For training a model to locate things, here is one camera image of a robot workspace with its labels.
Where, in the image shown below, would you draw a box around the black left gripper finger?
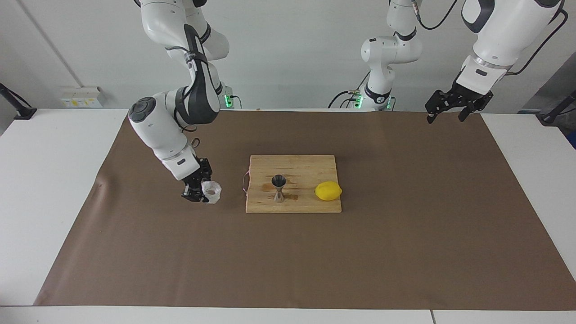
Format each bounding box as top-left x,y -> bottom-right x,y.
425,90 -> 453,123
458,103 -> 482,122

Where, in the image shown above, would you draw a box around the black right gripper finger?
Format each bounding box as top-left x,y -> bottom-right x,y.
181,188 -> 207,203

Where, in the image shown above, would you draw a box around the small clear glass cup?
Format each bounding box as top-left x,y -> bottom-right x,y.
201,181 -> 222,204

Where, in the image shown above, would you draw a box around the steel double jigger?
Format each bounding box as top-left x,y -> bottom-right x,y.
271,175 -> 287,203

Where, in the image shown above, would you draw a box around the black clamp stand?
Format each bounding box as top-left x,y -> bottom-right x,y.
540,90 -> 576,125
0,83 -> 37,120

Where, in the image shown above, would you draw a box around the wooden cutting board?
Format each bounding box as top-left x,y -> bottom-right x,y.
242,155 -> 342,214

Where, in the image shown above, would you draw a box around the brown paper table mat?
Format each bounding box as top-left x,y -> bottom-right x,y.
34,108 -> 576,311

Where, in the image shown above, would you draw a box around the yellow lemon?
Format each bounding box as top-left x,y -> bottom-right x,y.
314,181 -> 343,202

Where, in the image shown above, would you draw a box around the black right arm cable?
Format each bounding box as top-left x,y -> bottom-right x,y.
180,126 -> 202,149

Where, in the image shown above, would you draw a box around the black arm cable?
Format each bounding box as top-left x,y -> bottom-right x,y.
412,0 -> 568,76
180,126 -> 202,149

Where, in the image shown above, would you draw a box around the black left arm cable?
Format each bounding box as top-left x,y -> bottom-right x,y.
412,0 -> 568,76

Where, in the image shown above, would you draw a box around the black left base cable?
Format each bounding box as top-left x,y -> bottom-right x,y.
328,70 -> 366,109

